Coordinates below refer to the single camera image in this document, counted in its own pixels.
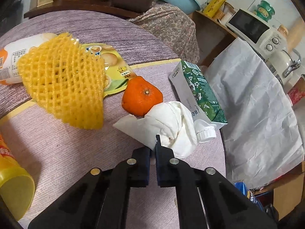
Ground yellow chip can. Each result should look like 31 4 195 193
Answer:
1 139 35 221

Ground white tissue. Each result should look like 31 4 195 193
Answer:
113 101 198 159

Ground green white milk carton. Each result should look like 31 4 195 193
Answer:
169 60 227 143

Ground yellow foam fruit net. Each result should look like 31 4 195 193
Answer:
17 33 105 130

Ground purple grey tablecloth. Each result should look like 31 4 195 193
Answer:
0 10 226 229

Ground white plastic sheet cover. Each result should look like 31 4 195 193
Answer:
204 39 304 189

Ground yellow snack wrapper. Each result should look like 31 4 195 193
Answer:
82 44 137 97

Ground red paper cup stack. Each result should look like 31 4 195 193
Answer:
287 78 305 106

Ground cream electric kettle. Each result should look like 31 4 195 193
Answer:
265 49 302 87

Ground wooden side cabinet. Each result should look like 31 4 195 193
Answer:
190 12 304 218

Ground white microwave oven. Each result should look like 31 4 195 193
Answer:
226 9 287 60

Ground white orange drink bottle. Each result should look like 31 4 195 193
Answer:
0 33 57 85

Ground floral cloth cover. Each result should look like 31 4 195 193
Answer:
128 0 200 64

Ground yellow roll package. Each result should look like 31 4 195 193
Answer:
203 0 226 18

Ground dark wooden counter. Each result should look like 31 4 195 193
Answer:
23 0 140 19

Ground green instant noodle bowls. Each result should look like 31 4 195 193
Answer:
253 0 275 22

